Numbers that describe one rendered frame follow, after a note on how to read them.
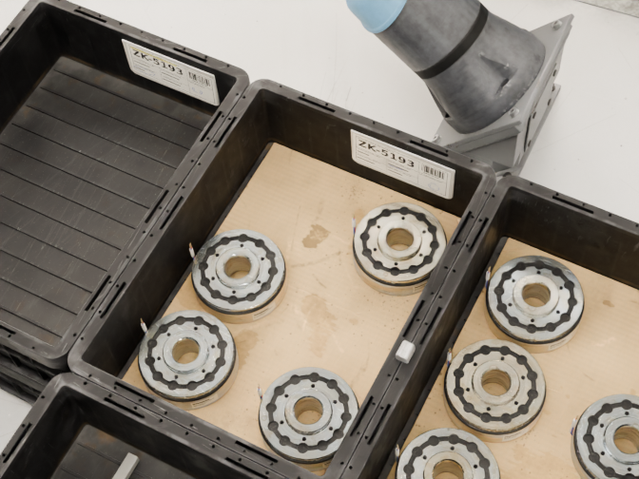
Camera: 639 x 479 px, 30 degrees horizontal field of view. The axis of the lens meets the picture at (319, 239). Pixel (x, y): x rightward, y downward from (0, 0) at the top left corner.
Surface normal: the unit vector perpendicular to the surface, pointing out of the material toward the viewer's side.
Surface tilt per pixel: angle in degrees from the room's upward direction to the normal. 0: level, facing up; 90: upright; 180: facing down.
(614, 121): 0
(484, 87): 49
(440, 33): 57
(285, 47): 0
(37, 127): 0
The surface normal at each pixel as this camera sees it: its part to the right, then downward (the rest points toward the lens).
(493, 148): -0.44, 0.79
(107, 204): -0.05, -0.50
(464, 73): -0.23, 0.33
